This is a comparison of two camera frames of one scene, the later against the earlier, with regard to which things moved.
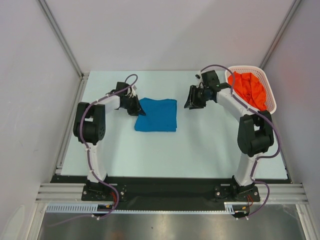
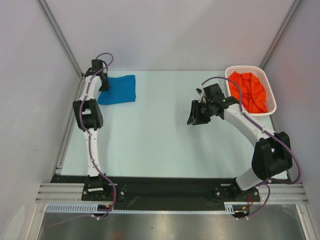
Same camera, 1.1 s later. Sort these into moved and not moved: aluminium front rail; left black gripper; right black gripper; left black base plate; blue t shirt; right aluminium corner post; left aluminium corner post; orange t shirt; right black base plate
Moved: left black gripper; right black gripper; blue t shirt
Not moved: aluminium front rail; left aluminium corner post; right black base plate; left black base plate; right aluminium corner post; orange t shirt
